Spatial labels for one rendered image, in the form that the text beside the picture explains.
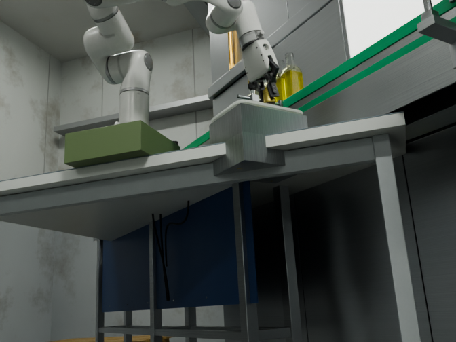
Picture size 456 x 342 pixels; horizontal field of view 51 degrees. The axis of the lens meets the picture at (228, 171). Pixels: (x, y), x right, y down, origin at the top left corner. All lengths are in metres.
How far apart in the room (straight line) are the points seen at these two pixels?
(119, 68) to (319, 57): 0.69
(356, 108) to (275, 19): 0.89
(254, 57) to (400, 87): 0.44
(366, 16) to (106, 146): 0.90
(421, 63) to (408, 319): 0.58
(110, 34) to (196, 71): 3.94
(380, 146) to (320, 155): 0.15
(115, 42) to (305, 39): 0.70
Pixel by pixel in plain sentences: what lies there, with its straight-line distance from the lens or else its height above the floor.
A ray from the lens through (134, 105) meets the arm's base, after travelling 1.53.
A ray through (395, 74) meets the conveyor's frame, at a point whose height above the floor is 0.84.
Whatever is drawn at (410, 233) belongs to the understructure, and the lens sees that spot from 1.43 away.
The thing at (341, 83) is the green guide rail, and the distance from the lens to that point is 1.40.
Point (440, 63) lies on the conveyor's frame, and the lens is 1.17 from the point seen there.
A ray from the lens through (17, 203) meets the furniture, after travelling 1.68.
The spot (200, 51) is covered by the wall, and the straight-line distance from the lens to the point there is 5.55.
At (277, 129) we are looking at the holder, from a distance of 1.28.
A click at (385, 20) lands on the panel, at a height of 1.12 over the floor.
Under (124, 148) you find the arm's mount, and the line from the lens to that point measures 1.36.
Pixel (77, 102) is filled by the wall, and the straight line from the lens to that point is 6.15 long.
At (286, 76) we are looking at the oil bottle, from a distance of 1.63.
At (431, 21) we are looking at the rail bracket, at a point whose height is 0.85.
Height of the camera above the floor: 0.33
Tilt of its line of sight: 16 degrees up
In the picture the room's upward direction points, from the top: 3 degrees counter-clockwise
